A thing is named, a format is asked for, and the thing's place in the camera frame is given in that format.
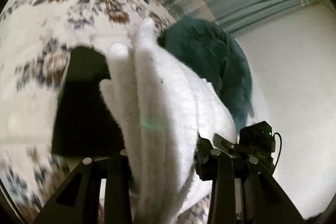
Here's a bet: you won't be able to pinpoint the floral fleece blanket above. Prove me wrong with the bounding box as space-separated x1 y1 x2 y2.
0 0 214 224

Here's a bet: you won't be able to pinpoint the black cable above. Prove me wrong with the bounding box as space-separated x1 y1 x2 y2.
271 131 283 175

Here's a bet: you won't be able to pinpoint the black garment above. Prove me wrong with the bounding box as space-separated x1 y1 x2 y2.
51 46 124 158

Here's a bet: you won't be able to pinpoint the dark green garment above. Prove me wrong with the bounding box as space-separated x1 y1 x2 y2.
158 16 252 131

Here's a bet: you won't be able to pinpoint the white knit sweater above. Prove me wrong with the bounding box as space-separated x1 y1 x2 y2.
100 18 237 223

